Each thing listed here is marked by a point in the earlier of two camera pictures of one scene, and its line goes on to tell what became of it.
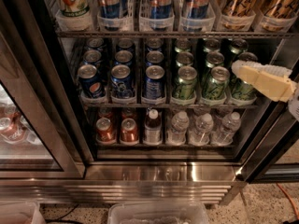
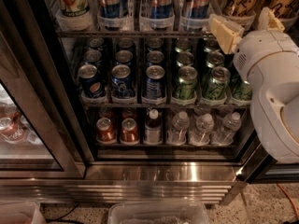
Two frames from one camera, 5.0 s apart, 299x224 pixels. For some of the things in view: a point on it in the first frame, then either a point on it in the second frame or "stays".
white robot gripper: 267,80 -> 261,54
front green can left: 188,80 stays
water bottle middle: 200,135 stays
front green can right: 241,91 stays
